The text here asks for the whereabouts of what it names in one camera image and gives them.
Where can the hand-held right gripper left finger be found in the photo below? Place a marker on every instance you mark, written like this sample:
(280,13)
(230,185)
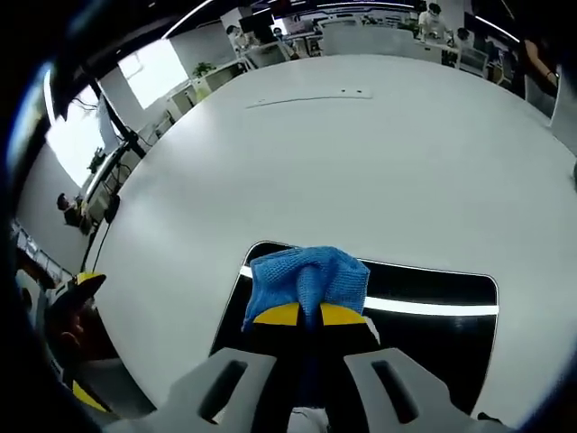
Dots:
(252,361)

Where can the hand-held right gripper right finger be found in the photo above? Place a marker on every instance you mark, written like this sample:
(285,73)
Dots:
(360,361)

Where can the blue cleaning cloth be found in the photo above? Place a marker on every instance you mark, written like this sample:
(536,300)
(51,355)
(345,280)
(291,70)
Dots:
(315,275)

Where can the green potted plant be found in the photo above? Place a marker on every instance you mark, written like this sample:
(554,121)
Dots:
(204,70)

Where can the white desk partition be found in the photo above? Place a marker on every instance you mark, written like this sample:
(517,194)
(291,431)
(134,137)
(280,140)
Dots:
(367,41)

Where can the white upright board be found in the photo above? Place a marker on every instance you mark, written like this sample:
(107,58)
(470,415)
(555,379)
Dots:
(565,108)

